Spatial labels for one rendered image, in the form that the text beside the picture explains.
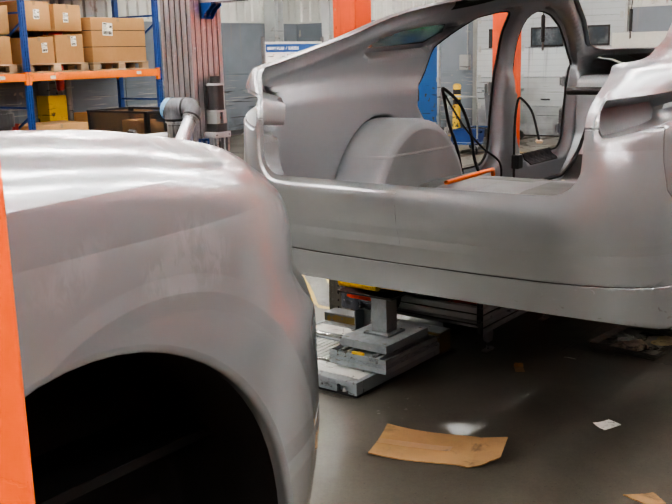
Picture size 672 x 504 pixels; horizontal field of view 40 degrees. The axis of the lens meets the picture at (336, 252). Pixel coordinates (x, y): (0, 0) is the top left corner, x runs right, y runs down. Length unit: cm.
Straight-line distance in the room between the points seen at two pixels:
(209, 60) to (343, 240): 220
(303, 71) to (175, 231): 299
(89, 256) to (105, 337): 11
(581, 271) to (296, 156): 156
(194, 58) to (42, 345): 434
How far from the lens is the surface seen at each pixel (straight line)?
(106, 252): 118
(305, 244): 371
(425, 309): 537
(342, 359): 480
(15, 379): 48
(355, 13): 531
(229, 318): 135
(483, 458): 396
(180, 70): 546
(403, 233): 336
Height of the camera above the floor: 168
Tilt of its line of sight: 12 degrees down
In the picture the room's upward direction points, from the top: 1 degrees counter-clockwise
